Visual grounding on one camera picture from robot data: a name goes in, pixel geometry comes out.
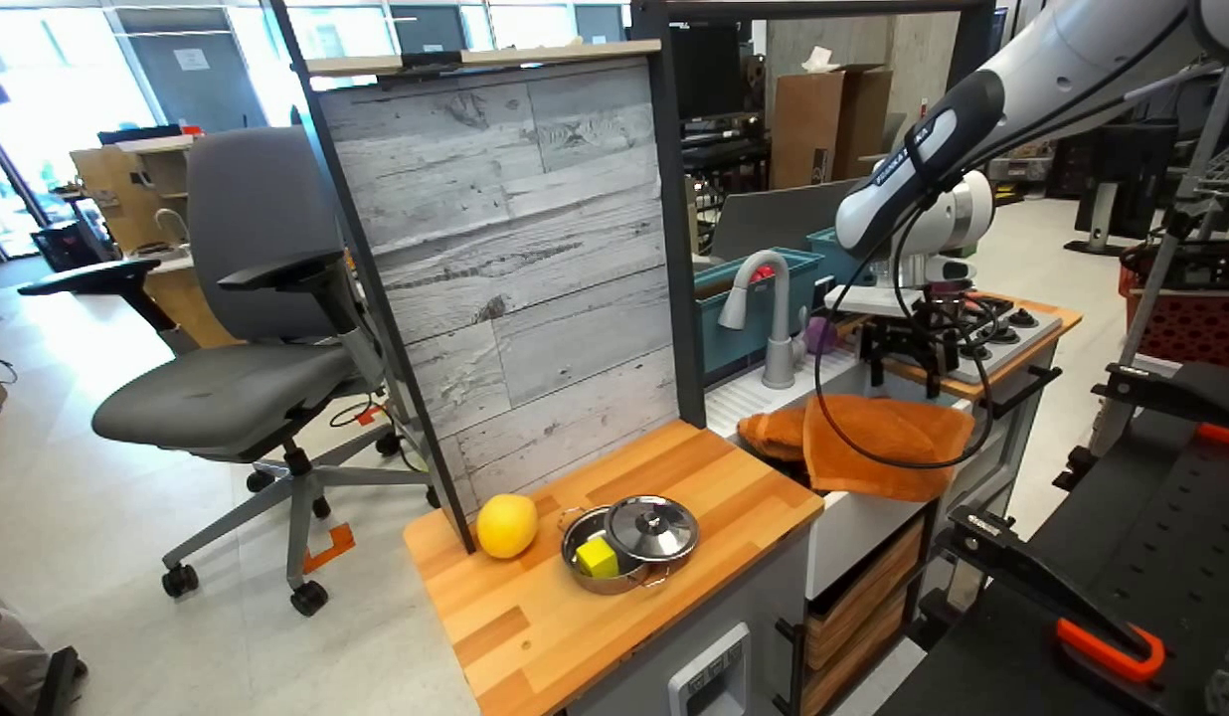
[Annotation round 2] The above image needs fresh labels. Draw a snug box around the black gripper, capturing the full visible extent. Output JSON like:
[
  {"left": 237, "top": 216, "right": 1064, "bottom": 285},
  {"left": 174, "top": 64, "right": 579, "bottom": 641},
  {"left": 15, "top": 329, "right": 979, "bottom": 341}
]
[{"left": 856, "top": 291, "right": 986, "bottom": 402}]

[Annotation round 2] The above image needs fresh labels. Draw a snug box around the purple toy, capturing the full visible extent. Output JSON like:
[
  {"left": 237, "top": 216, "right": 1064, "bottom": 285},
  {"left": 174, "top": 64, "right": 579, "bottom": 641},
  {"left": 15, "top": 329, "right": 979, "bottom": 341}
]
[{"left": 803, "top": 316, "right": 843, "bottom": 364}]

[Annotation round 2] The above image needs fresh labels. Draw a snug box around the grey toy stove top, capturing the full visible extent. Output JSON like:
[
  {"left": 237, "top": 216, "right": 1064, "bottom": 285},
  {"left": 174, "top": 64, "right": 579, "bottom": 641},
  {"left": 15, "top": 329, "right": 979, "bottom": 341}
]
[{"left": 946, "top": 291, "right": 1081, "bottom": 399}]

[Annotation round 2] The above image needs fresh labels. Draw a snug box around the grey toy faucet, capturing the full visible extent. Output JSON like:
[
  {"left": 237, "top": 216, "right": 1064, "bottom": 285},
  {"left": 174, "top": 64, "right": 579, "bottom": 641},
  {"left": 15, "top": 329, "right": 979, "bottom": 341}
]
[{"left": 714, "top": 246, "right": 803, "bottom": 393}]

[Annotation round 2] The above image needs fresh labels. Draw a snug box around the white toy sink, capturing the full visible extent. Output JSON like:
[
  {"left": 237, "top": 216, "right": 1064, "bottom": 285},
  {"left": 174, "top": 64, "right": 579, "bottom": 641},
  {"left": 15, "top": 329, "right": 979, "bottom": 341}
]
[{"left": 699, "top": 345, "right": 967, "bottom": 600}]

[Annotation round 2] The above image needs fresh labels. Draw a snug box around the yellow block toy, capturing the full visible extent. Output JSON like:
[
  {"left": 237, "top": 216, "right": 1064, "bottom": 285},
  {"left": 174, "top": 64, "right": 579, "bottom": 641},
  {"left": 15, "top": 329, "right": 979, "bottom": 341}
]
[{"left": 570, "top": 532, "right": 625, "bottom": 584}]

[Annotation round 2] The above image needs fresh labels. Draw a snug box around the wooden toy kitchen unit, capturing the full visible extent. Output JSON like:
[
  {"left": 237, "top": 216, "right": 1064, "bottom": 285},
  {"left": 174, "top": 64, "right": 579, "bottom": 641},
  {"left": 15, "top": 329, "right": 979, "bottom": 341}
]
[{"left": 401, "top": 291, "right": 1084, "bottom": 716}]

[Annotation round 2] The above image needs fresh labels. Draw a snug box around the yellow lemon toy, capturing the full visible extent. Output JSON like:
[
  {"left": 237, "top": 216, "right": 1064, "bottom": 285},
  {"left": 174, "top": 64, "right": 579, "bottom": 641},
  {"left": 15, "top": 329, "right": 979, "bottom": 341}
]
[{"left": 467, "top": 488, "right": 546, "bottom": 565}]

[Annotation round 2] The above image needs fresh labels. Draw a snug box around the orange cloth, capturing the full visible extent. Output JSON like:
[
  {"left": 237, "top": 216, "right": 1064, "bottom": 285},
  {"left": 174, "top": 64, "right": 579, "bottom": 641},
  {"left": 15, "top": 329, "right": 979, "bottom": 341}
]
[{"left": 734, "top": 391, "right": 982, "bottom": 507}]

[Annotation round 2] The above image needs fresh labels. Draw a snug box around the black stove grate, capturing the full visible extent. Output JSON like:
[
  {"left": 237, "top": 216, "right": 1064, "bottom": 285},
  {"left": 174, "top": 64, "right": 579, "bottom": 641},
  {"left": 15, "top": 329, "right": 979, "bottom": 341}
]
[{"left": 954, "top": 296, "right": 1043, "bottom": 358}]

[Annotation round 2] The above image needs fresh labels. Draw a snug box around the small teal planter box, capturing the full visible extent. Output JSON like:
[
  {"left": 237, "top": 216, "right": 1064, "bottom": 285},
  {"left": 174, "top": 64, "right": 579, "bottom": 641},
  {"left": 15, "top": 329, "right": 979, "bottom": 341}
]
[{"left": 689, "top": 252, "right": 827, "bottom": 391}]

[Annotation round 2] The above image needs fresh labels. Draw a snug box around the grey partition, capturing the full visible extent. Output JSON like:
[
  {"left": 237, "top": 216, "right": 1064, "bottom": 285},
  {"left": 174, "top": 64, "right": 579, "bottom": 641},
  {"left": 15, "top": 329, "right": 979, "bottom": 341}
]
[{"left": 706, "top": 175, "right": 856, "bottom": 267}]

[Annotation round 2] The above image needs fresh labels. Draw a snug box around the tall cardboard box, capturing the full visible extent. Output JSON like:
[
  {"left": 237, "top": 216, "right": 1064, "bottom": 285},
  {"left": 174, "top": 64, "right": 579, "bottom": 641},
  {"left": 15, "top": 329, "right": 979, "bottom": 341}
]
[
  {"left": 836, "top": 60, "right": 898, "bottom": 185},
  {"left": 763, "top": 64, "right": 852, "bottom": 190}
]

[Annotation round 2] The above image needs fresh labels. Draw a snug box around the red mesh crate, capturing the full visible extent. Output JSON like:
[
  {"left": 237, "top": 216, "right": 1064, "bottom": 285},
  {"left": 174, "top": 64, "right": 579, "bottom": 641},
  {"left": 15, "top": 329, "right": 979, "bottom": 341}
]
[{"left": 1118, "top": 256, "right": 1229, "bottom": 379}]

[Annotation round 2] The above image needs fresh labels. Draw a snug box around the black perforated table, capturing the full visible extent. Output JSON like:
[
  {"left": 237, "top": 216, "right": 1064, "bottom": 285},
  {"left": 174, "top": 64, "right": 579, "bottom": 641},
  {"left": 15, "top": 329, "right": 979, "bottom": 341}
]
[{"left": 881, "top": 354, "right": 1229, "bottom": 716}]

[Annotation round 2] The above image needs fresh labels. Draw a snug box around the silver pan lid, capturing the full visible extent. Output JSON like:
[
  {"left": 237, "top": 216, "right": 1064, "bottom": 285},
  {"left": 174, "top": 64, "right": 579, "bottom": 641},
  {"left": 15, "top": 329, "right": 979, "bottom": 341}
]
[{"left": 600, "top": 495, "right": 705, "bottom": 568}]

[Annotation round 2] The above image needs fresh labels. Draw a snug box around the small silver pan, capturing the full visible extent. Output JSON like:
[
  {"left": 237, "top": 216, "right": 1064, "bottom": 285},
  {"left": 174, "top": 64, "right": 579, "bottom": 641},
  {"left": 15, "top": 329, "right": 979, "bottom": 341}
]
[{"left": 558, "top": 495, "right": 705, "bottom": 597}]

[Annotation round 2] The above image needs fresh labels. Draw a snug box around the grey wood plank panel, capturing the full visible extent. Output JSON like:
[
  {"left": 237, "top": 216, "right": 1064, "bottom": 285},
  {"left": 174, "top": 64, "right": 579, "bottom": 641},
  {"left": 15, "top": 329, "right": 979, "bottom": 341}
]
[{"left": 299, "top": 36, "right": 685, "bottom": 540}]

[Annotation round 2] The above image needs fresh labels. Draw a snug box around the grey office chair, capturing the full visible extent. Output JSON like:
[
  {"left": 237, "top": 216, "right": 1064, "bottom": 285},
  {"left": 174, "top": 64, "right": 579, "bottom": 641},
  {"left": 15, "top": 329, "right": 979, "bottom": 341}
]
[{"left": 10, "top": 125, "right": 442, "bottom": 621}]

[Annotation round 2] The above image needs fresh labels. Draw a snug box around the grey door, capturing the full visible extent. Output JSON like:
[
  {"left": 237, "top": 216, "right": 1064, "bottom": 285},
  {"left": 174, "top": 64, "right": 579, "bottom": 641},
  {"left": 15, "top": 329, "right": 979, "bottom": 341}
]
[{"left": 109, "top": 4, "right": 300, "bottom": 135}]

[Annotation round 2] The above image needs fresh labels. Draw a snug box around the open cardboard box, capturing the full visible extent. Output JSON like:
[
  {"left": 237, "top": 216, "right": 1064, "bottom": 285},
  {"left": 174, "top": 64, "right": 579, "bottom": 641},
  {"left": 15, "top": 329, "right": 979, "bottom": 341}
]
[{"left": 62, "top": 130, "right": 245, "bottom": 354}]

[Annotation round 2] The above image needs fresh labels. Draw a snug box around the grey bag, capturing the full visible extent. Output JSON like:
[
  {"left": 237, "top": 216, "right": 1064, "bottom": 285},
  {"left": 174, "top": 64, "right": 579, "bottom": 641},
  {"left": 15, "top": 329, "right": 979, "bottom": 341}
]
[{"left": 0, "top": 568, "right": 91, "bottom": 716}]

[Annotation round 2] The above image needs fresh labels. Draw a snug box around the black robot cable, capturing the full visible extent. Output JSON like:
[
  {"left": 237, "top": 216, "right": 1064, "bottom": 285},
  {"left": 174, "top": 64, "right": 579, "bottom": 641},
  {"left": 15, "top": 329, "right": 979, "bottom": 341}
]
[{"left": 806, "top": 195, "right": 999, "bottom": 479}]

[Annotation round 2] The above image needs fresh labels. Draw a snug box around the black metal kitchen frame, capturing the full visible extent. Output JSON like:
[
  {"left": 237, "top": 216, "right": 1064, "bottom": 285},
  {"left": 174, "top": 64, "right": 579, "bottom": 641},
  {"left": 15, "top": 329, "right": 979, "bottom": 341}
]
[{"left": 629, "top": 0, "right": 1000, "bottom": 430}]

